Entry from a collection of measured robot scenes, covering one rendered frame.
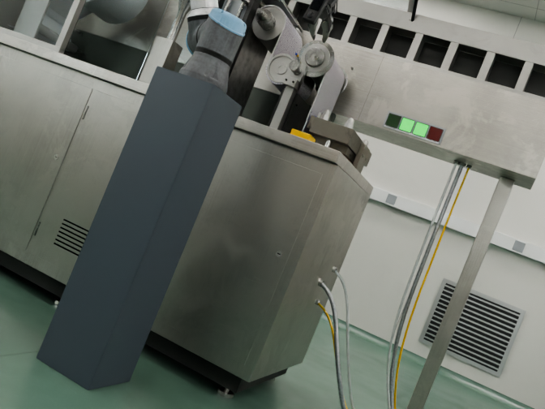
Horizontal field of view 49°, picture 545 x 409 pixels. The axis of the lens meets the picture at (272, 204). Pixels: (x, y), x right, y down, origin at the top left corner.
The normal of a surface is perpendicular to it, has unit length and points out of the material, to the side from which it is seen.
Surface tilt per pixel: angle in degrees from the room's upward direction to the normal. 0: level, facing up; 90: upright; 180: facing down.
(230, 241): 90
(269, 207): 90
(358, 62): 90
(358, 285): 90
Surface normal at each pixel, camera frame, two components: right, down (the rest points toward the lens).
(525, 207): -0.32, -0.15
